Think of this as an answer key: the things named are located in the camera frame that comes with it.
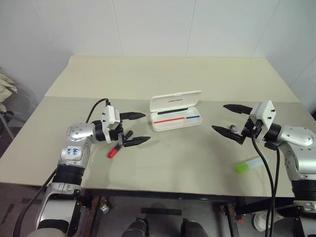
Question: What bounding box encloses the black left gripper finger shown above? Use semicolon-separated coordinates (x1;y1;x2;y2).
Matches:
123;136;152;148
120;112;147;120

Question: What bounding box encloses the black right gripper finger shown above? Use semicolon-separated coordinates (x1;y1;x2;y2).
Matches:
211;125;242;142
223;104;253;115

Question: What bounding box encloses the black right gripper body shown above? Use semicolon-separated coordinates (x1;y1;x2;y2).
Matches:
238;118;263;146

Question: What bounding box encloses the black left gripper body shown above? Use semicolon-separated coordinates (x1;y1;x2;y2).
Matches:
108;113;126;149

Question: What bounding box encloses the white open pencil case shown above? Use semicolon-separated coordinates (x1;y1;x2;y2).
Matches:
149;90;204;132

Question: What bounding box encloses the red and black marker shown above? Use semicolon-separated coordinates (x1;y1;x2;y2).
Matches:
107;129;134;158

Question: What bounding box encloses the red pen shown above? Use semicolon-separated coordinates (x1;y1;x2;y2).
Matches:
153;117;186;124

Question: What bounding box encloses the green eraser with pale sleeve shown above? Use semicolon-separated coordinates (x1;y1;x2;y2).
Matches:
234;158;263;175

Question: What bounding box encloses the black pen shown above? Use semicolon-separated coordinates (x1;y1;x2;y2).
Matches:
158;107;187;115

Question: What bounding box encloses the black tape strip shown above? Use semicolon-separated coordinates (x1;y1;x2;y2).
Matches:
141;207;183;216

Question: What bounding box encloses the dark rounded shape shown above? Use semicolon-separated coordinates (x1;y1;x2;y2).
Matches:
128;217;150;237
181;218;207;237

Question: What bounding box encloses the crumpled beige cloth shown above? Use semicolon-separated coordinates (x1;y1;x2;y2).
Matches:
0;66;19;110

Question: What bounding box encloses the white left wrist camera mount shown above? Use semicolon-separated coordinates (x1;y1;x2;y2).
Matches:
101;105;122;144

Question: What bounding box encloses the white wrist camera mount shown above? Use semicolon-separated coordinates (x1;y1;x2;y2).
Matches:
249;99;277;145
101;105;122;144

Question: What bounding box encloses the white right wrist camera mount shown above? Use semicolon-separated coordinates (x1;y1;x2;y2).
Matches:
249;99;277;145

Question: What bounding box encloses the thick black right wrist cable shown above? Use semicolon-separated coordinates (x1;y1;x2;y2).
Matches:
251;125;275;237

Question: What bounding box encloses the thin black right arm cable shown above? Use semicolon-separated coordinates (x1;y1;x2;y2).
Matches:
266;143;281;200

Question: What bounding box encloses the black rusty table frame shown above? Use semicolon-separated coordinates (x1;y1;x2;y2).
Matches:
80;188;306;237

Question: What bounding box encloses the grey metal frame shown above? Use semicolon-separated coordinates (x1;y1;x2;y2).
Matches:
0;110;16;142

